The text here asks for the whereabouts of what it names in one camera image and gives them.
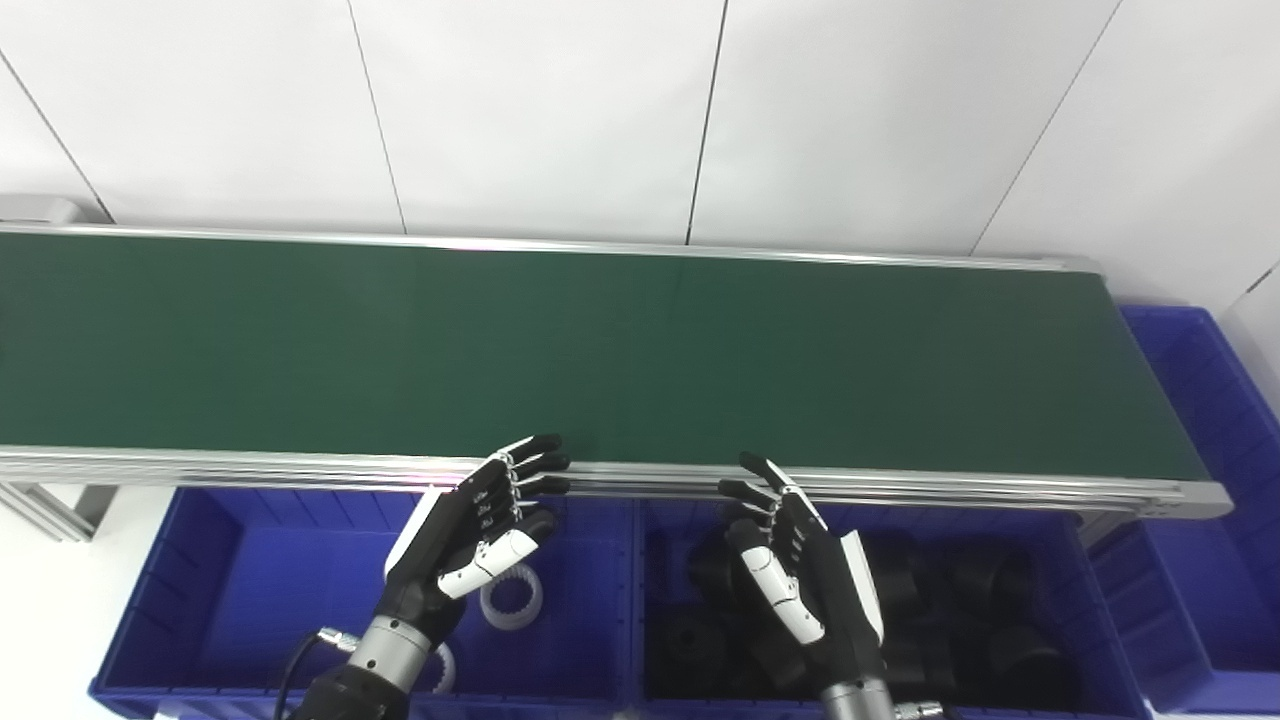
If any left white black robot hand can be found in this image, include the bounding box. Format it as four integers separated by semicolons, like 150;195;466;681
383;434;572;646

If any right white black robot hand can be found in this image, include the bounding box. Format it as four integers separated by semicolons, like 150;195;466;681
717;452;886;691

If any black cylindrical plastic part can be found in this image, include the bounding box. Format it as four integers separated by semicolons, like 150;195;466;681
985;625;1068;708
648;610;738;698
680;530;743;603
860;535;928;608
950;550;1038;613

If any green conveyor belt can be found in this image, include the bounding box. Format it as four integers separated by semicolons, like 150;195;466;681
0;222;1233;521
0;232;1211;481

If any blue bin with white rings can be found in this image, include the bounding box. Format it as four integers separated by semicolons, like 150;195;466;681
88;487;641;720

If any blue bin with black parts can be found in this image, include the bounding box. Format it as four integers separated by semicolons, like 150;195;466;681
625;497;1151;720

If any empty blue plastic bin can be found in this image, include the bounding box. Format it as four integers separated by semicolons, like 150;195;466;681
1088;305;1280;713

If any aluminium conveyor leg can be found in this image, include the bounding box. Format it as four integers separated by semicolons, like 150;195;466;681
0;480;119;543

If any grey conveyor end housing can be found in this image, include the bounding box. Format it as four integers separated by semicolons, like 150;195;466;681
0;195;79;224

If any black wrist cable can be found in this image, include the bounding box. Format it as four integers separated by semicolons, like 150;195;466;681
272;628;361;720

